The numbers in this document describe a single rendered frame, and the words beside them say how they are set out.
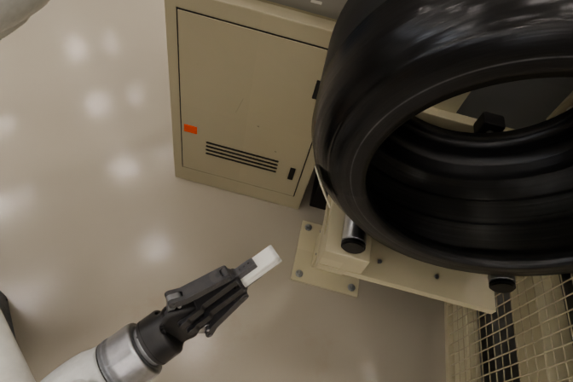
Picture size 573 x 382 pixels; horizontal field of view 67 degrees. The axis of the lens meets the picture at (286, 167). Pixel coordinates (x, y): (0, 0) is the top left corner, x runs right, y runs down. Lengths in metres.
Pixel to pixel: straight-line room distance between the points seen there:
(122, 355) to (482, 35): 0.61
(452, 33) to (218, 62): 0.97
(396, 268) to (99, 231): 1.22
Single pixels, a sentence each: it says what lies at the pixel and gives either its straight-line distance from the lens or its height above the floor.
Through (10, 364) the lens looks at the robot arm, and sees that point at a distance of 0.55.
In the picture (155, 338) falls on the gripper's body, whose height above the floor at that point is 0.91.
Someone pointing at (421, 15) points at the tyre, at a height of 1.35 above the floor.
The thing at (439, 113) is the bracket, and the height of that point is 0.95.
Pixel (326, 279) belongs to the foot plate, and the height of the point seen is 0.01.
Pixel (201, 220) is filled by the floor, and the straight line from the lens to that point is 1.81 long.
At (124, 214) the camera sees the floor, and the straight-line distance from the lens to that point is 1.84.
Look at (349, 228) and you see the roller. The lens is 0.80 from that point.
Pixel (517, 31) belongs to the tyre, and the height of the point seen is 1.38.
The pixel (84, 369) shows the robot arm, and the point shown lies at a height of 0.88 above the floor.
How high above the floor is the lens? 1.58
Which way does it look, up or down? 53 degrees down
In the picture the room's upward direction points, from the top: 16 degrees clockwise
